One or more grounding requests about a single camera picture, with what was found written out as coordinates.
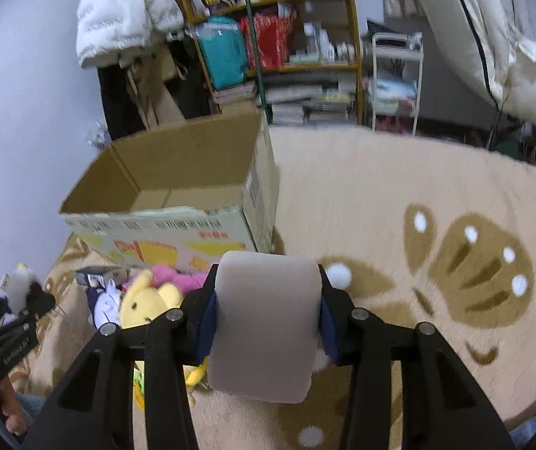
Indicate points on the stack of books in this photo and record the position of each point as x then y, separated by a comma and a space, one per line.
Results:
295, 104

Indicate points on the pink bear plush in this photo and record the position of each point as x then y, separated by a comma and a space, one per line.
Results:
183, 281

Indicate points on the yellow bear plush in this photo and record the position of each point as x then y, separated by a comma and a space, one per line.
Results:
143, 302

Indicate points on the plastic bag of toys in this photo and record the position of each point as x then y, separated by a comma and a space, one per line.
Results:
99, 137

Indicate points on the white puffer jacket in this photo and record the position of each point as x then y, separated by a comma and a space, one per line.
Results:
111, 32

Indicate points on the person's left hand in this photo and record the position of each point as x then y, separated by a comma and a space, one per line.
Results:
13, 416

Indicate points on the green pole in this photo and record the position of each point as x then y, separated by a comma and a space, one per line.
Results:
257, 59

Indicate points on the open cardboard box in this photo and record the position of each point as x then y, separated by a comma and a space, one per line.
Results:
180, 195

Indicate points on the pale lavender soft pad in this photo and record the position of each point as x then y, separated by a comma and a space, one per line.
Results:
267, 323

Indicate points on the beige patterned carpet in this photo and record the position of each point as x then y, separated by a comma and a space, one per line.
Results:
432, 231

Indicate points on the wooden bookshelf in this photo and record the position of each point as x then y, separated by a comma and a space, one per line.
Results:
325, 46

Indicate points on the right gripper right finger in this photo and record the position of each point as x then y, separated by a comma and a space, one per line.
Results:
443, 406

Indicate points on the red patterned bag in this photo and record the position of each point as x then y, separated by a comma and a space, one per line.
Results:
273, 32

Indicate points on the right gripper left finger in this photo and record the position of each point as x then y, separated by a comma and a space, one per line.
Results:
91, 407

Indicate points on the beige trench coat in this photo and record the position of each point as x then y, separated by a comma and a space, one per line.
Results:
146, 86

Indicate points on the teal bag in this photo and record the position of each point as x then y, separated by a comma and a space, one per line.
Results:
223, 48

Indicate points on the cream folded mattress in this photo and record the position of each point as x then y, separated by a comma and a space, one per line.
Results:
487, 50

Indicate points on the white-haired purple doll plush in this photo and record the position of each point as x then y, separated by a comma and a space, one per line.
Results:
103, 291

